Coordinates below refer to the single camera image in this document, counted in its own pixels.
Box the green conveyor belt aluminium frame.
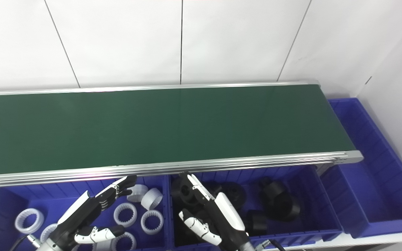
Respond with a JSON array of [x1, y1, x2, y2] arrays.
[[0, 79, 364, 189]]

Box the blue bin holding black parts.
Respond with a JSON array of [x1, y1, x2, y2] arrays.
[[168, 165, 344, 250]]

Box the large empty blue bin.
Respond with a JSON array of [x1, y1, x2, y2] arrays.
[[321, 98, 402, 239]]

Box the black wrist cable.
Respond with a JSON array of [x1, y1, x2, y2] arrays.
[[257, 238, 287, 251], [10, 234, 43, 251]]

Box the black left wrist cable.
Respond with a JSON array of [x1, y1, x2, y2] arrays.
[[10, 234, 43, 251]]

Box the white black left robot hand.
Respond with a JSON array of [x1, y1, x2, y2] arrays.
[[49, 175, 138, 250]]

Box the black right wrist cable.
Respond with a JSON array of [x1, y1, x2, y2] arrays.
[[257, 238, 287, 251]]

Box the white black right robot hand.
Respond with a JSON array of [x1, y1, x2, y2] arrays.
[[179, 172, 251, 251]]

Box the aluminium conveyor support leg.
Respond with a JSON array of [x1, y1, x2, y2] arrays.
[[315, 164, 342, 178]]

